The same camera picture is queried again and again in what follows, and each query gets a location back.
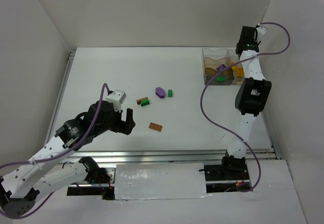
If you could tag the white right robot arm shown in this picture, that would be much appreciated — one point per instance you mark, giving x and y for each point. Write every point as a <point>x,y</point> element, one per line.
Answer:
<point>251,97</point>

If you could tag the purple lego plate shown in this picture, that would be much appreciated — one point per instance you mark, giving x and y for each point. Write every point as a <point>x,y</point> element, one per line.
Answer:
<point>221,67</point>

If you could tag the green rounded lego brick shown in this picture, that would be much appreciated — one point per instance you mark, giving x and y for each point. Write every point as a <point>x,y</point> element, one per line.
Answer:
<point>220,78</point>

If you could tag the clear stepped sorting container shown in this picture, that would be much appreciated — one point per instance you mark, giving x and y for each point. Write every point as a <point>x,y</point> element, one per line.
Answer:
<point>214,61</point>

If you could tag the aluminium table edge rail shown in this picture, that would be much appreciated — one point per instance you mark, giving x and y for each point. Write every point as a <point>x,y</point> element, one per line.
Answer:
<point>110,158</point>

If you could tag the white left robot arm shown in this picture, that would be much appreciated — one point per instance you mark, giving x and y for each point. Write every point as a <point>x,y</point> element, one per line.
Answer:
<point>30,182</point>

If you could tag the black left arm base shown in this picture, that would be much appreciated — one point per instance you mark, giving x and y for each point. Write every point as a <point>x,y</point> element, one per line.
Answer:
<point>100,184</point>

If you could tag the green curved lego brick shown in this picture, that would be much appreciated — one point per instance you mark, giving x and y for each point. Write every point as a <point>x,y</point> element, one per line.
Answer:
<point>144,102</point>

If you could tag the orange-brown lego plate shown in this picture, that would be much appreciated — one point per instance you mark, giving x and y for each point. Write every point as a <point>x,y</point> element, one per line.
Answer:
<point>156,127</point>

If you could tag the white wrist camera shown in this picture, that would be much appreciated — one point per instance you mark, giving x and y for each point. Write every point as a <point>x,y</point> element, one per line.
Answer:
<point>260,33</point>
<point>116,98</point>

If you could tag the clear narrow sorting bin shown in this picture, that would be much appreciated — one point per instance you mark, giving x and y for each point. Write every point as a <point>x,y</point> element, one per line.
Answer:
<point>234,58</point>

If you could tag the yellow rectangular lego brick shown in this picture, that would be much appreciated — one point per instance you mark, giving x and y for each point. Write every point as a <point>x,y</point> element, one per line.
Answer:
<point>234,68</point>

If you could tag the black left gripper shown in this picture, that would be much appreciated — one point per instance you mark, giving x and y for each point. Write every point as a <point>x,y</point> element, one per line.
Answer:
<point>124,124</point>

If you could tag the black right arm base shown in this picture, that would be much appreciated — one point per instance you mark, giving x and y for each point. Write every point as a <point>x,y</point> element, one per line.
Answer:
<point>215,173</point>

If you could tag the yellow butterfly lego brick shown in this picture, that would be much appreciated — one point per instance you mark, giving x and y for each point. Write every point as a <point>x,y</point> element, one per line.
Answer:
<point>240,72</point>

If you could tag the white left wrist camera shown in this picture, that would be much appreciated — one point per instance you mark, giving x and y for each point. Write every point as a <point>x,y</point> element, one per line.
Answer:
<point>116,98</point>

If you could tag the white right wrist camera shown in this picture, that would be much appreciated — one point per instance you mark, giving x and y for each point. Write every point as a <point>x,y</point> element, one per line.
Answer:
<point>260,33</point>

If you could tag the brown lego plate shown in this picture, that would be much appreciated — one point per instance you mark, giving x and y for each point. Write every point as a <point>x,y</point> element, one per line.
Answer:
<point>140,100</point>

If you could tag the white foil cover panel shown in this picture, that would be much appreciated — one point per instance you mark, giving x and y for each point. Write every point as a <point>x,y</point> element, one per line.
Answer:
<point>160,181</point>

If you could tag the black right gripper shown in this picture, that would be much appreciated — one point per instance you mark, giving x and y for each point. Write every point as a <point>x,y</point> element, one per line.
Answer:
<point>247,32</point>

